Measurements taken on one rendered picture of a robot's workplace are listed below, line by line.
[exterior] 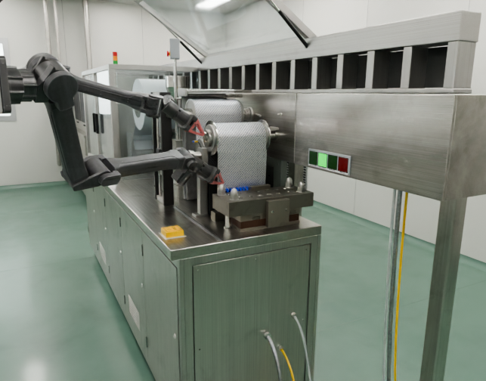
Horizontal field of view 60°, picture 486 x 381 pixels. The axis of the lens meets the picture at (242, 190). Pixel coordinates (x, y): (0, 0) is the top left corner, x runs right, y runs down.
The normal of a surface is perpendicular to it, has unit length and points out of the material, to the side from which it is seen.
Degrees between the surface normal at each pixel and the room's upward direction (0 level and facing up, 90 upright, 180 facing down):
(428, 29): 90
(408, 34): 90
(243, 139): 90
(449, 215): 90
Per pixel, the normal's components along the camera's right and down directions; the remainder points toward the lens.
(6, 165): 0.46, 0.20
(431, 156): -0.89, 0.10
